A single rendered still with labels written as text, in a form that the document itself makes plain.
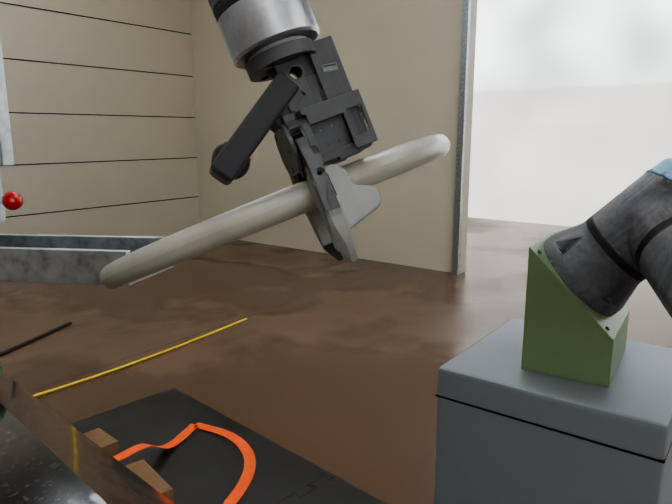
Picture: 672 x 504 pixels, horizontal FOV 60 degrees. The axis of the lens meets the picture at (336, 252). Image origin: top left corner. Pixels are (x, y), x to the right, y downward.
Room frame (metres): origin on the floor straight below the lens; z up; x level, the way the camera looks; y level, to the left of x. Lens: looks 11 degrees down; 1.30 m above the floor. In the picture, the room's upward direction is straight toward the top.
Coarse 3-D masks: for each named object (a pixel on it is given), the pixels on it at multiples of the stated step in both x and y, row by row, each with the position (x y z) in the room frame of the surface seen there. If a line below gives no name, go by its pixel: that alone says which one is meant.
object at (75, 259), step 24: (0, 240) 0.98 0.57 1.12; (24, 240) 0.96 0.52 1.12; (48, 240) 0.95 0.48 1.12; (72, 240) 0.94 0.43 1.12; (96, 240) 0.93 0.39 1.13; (120, 240) 0.92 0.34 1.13; (144, 240) 0.91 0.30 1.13; (0, 264) 0.84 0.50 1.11; (24, 264) 0.83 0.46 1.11; (48, 264) 0.82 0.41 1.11; (72, 264) 0.81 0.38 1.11; (96, 264) 0.80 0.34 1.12
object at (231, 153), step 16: (272, 80) 0.57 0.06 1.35; (288, 80) 0.57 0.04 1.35; (272, 96) 0.56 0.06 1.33; (288, 96) 0.57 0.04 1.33; (256, 112) 0.55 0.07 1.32; (272, 112) 0.56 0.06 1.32; (240, 128) 0.55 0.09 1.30; (256, 128) 0.55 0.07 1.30; (224, 144) 0.55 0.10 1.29; (240, 144) 0.55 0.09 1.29; (256, 144) 0.55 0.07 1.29; (224, 160) 0.54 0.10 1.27; (240, 160) 0.54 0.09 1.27; (224, 176) 0.54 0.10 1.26; (240, 176) 0.56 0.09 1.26
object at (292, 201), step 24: (408, 144) 0.64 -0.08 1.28; (432, 144) 0.67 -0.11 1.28; (360, 168) 0.59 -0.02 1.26; (384, 168) 0.60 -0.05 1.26; (408, 168) 0.63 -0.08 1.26; (288, 192) 0.56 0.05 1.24; (216, 216) 0.57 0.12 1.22; (240, 216) 0.55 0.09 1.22; (264, 216) 0.55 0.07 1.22; (288, 216) 0.56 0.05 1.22; (168, 240) 0.57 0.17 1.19; (192, 240) 0.56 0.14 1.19; (216, 240) 0.56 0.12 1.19; (120, 264) 0.61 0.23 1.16; (144, 264) 0.58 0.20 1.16; (168, 264) 0.58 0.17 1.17
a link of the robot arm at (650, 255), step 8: (664, 232) 0.93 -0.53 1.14; (656, 240) 0.93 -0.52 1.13; (664, 240) 0.92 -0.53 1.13; (648, 248) 0.94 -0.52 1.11; (656, 248) 0.93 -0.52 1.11; (664, 248) 0.91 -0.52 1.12; (648, 256) 0.94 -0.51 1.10; (656, 256) 0.92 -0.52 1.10; (664, 256) 0.91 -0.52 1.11; (640, 264) 0.97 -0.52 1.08; (648, 264) 0.94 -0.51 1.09; (656, 264) 0.92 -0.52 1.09; (664, 264) 0.90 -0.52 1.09; (648, 272) 0.94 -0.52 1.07; (656, 272) 0.91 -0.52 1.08; (664, 272) 0.89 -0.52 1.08; (648, 280) 0.95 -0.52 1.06; (656, 280) 0.91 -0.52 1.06; (664, 280) 0.89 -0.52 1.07; (656, 288) 0.92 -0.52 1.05; (664, 288) 0.89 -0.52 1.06; (664, 296) 0.89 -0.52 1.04; (664, 304) 0.90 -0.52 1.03
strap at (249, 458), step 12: (216, 432) 2.34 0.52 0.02; (228, 432) 2.34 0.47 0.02; (144, 444) 2.08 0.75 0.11; (168, 444) 2.22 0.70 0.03; (240, 444) 2.24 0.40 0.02; (120, 456) 1.97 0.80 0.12; (252, 456) 2.14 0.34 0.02; (252, 468) 2.06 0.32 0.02; (240, 480) 1.98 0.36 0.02; (240, 492) 1.90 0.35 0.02
